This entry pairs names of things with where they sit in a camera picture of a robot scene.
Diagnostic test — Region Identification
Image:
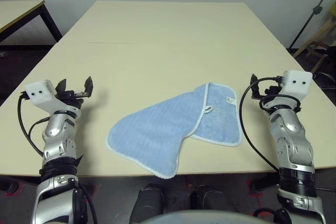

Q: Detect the dark grey robot left leg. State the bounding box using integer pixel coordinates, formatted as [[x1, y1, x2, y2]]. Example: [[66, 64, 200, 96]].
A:
[[131, 183, 165, 224]]

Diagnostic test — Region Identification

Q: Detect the black tripod stand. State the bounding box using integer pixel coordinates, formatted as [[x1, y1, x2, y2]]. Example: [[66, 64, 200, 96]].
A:
[[288, 0, 336, 50]]

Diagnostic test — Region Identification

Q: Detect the wooden stool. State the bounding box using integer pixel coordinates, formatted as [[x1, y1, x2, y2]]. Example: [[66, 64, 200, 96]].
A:
[[292, 11, 336, 74]]

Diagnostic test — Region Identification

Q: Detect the dark grey robot leg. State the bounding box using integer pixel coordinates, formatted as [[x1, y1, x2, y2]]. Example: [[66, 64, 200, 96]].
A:
[[131, 183, 165, 224], [190, 184, 237, 224]]

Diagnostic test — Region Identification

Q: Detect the beige side table black frame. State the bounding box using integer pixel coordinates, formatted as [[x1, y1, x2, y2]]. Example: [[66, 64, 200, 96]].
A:
[[0, 0, 64, 51]]

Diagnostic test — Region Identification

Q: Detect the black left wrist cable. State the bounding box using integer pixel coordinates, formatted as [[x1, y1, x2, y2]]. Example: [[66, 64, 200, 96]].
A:
[[17, 95, 53, 156]]

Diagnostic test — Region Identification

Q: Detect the grey robot torso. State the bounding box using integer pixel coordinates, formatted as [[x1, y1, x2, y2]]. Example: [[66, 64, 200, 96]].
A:
[[146, 209, 263, 224]]

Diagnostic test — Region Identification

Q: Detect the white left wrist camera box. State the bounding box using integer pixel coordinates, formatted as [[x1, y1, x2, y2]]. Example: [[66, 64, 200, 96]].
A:
[[22, 79, 81, 117]]

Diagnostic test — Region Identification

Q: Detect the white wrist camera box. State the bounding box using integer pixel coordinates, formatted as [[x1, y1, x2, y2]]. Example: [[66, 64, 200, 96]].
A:
[[279, 70, 313, 101], [22, 79, 81, 117]]

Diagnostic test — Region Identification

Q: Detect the dark grey robot right leg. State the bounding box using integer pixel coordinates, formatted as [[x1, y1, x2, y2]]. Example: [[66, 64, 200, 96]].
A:
[[190, 184, 237, 224]]

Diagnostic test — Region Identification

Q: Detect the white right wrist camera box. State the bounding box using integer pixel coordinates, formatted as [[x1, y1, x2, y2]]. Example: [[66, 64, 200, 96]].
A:
[[279, 70, 313, 101]]

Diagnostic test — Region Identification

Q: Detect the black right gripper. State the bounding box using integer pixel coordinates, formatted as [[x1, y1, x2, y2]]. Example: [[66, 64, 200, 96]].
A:
[[250, 73, 283, 104]]

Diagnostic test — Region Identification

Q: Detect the light blue terry towel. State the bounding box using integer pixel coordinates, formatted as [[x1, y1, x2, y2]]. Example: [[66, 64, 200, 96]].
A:
[[106, 82, 242, 179]]

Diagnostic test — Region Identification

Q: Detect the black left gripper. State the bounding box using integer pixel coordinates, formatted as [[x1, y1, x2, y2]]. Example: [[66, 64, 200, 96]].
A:
[[54, 76, 95, 108]]

